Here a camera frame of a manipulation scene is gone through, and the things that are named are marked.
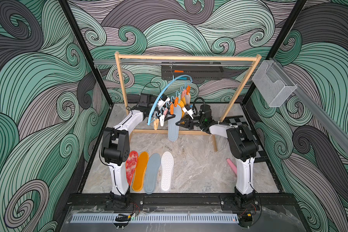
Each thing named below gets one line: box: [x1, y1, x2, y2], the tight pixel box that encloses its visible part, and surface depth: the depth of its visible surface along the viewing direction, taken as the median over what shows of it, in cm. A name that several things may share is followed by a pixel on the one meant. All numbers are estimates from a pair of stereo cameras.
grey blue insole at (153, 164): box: [144, 153, 161, 195], surface depth 85 cm
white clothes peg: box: [159, 114, 165, 127], surface depth 72 cm
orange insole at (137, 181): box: [131, 151, 149, 192], surface depth 85 cm
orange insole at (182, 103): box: [177, 96, 187, 119], surface depth 85 cm
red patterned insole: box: [125, 150, 139, 186], surface depth 87 cm
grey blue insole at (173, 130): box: [167, 103, 182, 142], surface depth 87 cm
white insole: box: [160, 151, 175, 192], surface depth 85 cm
